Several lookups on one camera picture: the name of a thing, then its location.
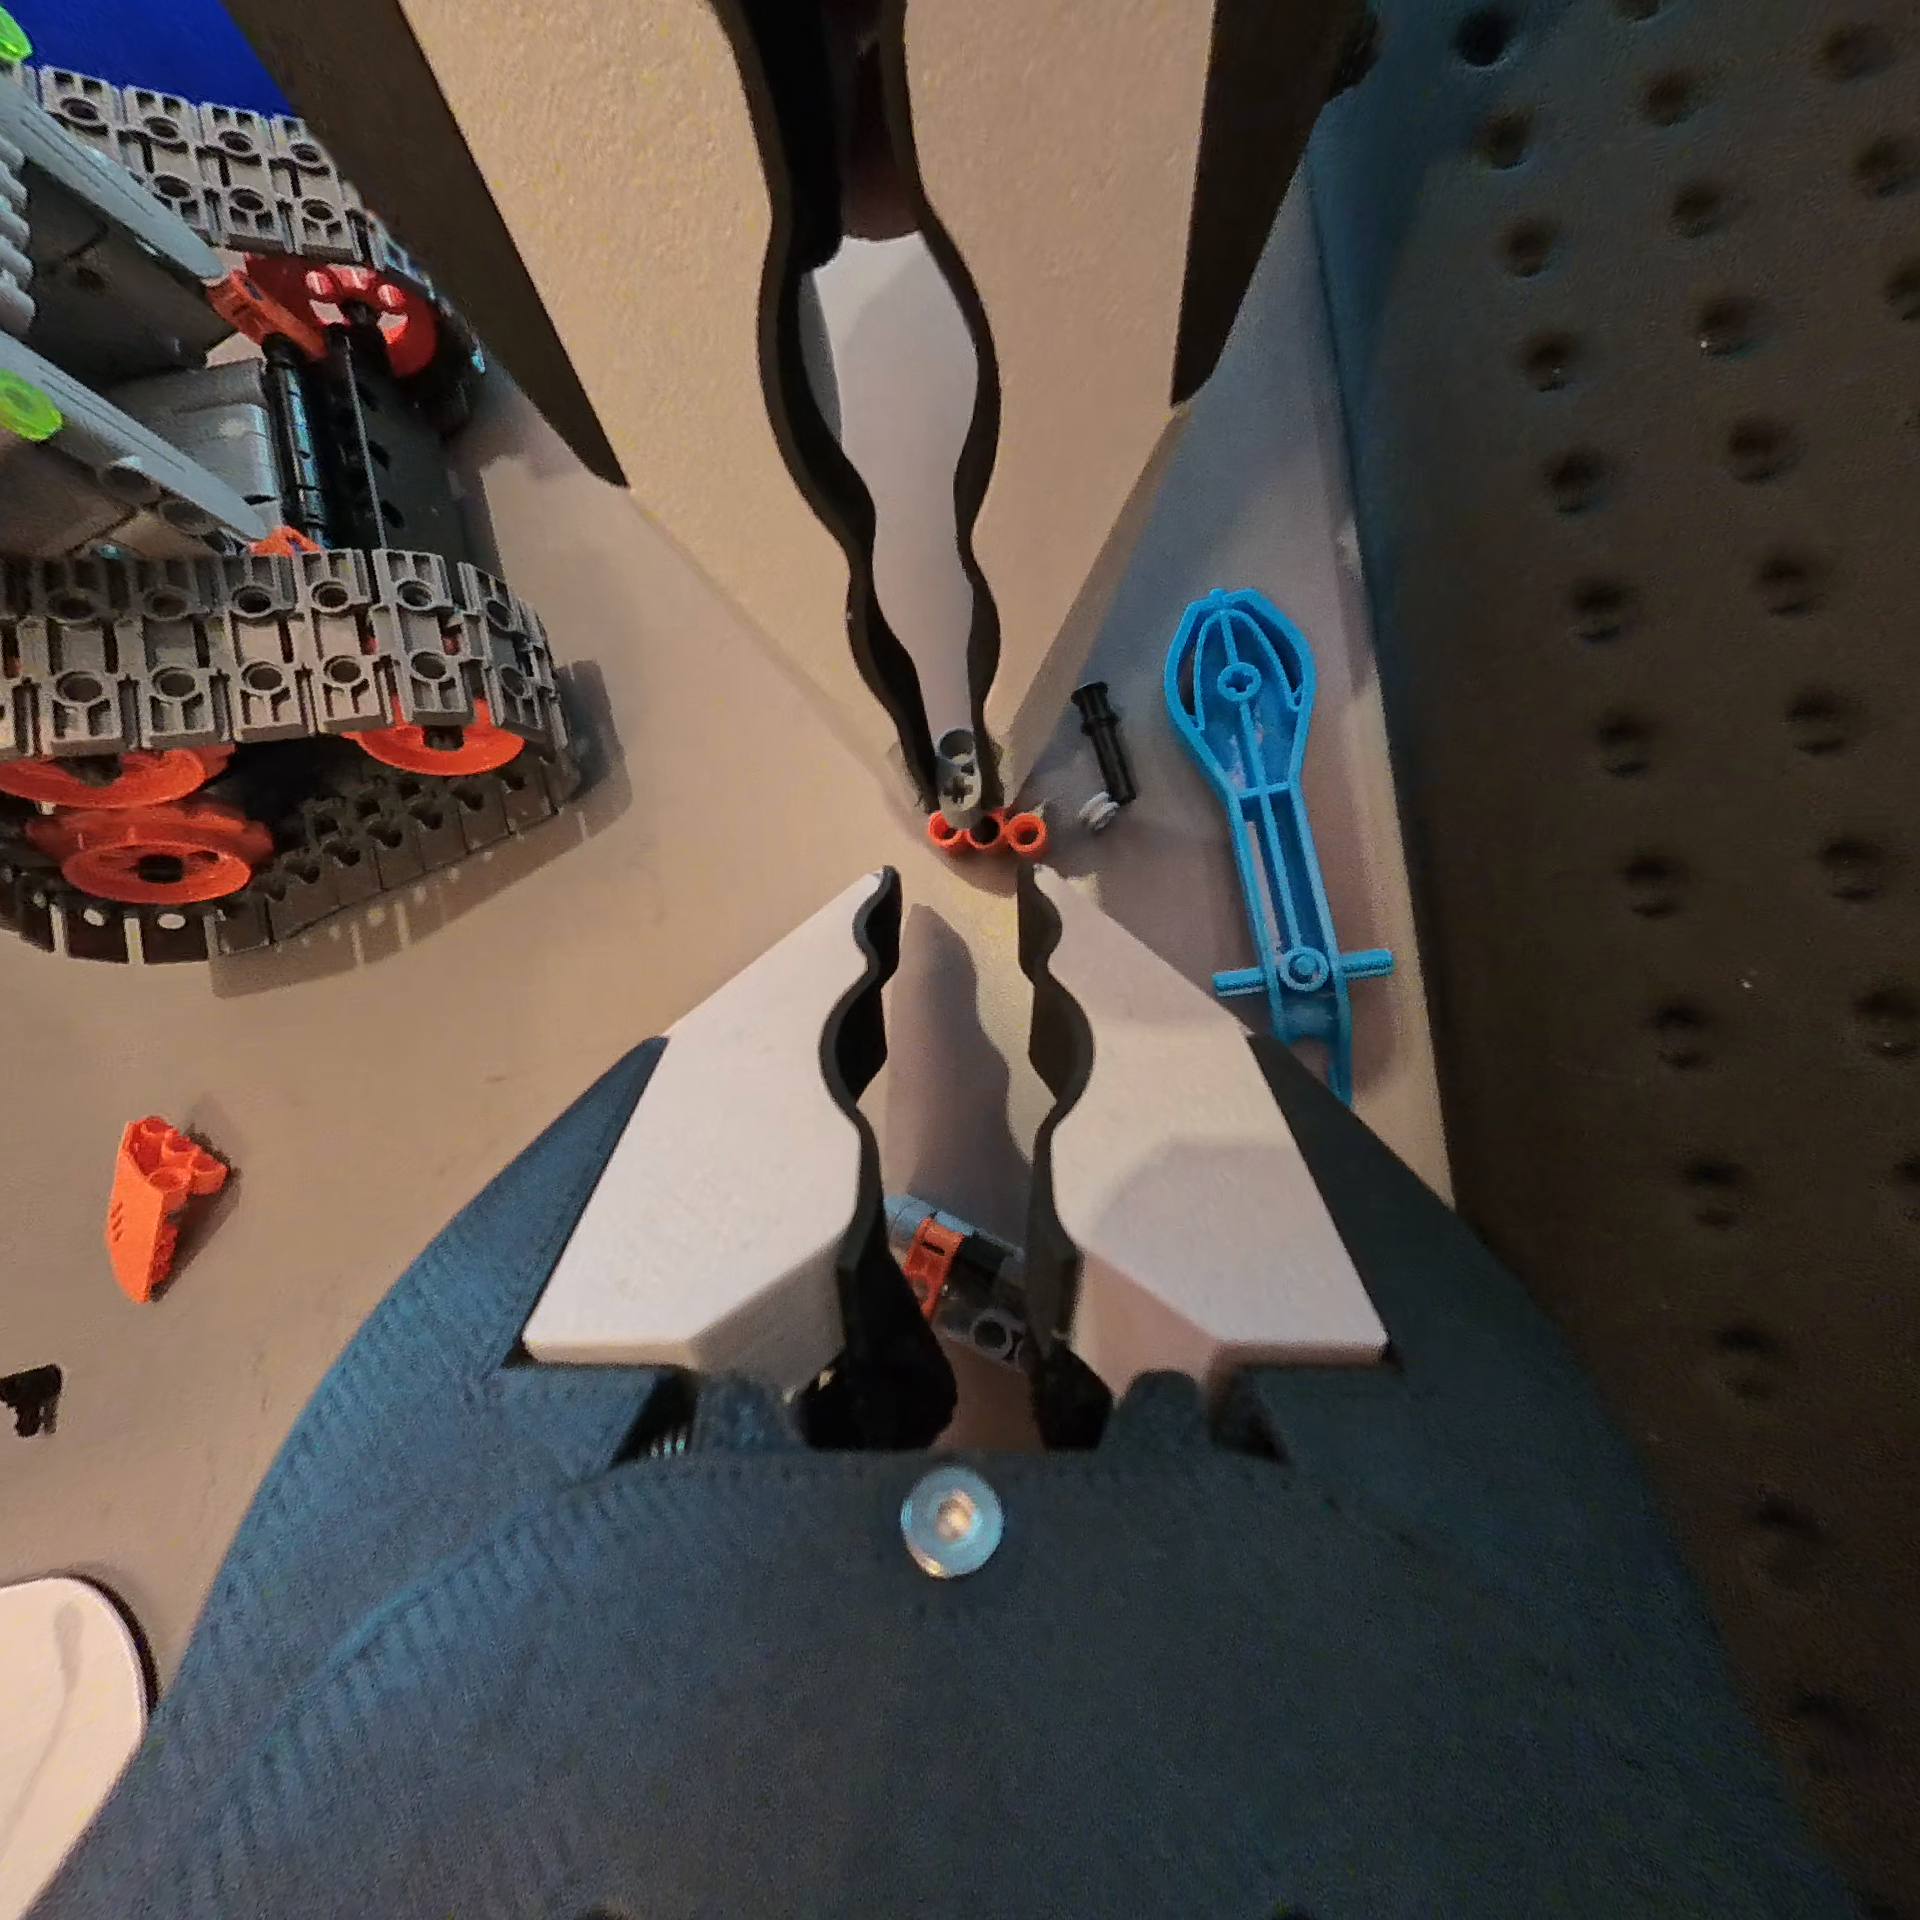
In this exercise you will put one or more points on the black long pin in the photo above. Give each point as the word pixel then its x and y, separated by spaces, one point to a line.
pixel 1108 743

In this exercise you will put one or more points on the grey pin connector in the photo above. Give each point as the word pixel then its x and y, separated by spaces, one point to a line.
pixel 969 763

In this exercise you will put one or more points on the blue storage bin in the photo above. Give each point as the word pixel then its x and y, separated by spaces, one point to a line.
pixel 165 45

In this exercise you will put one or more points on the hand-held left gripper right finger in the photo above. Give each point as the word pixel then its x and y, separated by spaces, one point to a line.
pixel 1214 1186

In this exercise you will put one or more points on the small black connector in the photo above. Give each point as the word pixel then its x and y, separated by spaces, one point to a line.
pixel 30 1399

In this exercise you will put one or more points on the white book stand base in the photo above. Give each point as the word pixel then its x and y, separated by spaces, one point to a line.
pixel 60 1711

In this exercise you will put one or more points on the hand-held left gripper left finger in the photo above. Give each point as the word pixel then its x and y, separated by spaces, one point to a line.
pixel 705 1186

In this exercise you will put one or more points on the black dimpled pad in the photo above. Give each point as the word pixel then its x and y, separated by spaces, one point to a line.
pixel 1650 752

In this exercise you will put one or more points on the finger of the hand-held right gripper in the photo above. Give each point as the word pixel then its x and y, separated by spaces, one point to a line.
pixel 1079 226
pixel 645 226

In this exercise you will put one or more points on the grey brick assembly orange beam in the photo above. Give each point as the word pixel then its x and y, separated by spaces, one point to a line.
pixel 959 1274

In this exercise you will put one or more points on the light blue brick separator tool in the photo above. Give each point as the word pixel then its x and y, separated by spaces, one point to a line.
pixel 1259 779

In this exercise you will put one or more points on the orange multi-hole connector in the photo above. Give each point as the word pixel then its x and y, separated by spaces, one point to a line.
pixel 987 836

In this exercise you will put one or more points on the orange wedge panel brick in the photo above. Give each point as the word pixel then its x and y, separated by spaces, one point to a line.
pixel 159 1215

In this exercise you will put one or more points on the partly built toy robot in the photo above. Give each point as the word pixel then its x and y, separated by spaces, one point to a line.
pixel 224 600

